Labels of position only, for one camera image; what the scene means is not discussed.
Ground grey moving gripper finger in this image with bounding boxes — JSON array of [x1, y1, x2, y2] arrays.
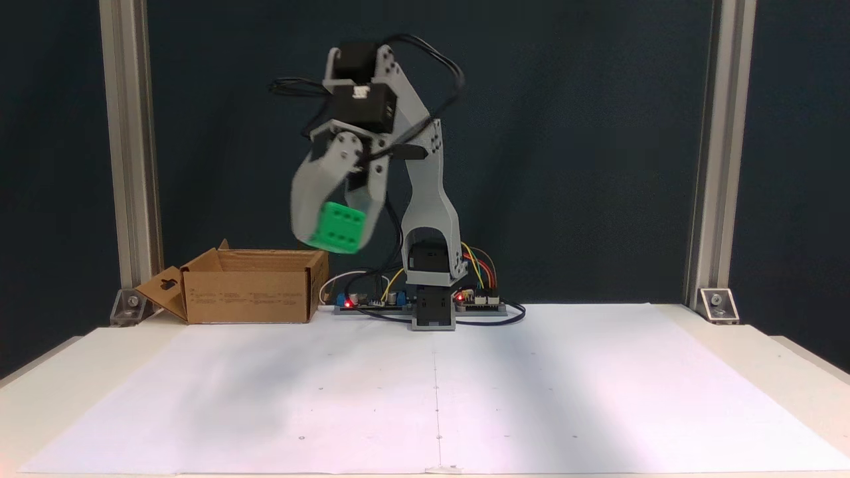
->
[[291, 133, 365, 248]]

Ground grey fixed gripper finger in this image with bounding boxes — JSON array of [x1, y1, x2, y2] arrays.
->
[[343, 143, 391, 241]]

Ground green die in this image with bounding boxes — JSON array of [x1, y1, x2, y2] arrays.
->
[[311, 201, 367, 255]]

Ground circuit board with blue terminal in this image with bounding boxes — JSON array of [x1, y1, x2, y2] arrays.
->
[[334, 291, 412, 314]]

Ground brown cardboard box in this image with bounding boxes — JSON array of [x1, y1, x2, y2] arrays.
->
[[136, 239, 329, 325]]

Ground black wrist cable bundle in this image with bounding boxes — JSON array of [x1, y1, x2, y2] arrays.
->
[[269, 77, 333, 98]]

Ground white cable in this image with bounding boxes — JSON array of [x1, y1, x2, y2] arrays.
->
[[319, 271, 373, 306]]

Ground black elbow cable bundle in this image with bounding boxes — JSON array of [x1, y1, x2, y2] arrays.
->
[[385, 33, 464, 160]]

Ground coloured jumper wire bundle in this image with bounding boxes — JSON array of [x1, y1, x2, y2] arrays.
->
[[460, 242, 497, 293]]

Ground black board cable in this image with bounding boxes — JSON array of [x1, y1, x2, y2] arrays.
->
[[342, 292, 414, 324]]

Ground circuit board with jumper wires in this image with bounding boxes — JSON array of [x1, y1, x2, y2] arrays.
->
[[456, 289, 507, 315]]

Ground black table cable loop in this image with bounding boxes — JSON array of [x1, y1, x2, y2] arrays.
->
[[455, 300, 527, 327]]

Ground aluminium frame post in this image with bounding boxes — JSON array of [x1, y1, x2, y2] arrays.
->
[[100, 0, 163, 313], [684, 0, 758, 313]]

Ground metal corner bracket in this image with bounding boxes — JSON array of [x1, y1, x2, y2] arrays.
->
[[110, 287, 148, 326], [699, 287, 740, 325]]

